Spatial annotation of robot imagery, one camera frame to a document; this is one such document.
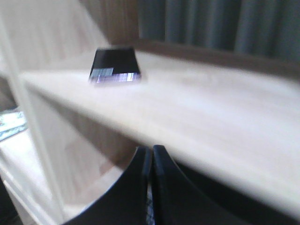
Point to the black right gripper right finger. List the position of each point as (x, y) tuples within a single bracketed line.
[(181, 196)]

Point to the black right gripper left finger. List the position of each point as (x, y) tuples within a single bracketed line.
[(125, 202)]

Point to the black foldable smartphone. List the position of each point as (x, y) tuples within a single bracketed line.
[(115, 65)]

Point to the wooden shelf unit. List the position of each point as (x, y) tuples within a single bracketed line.
[(235, 119)]

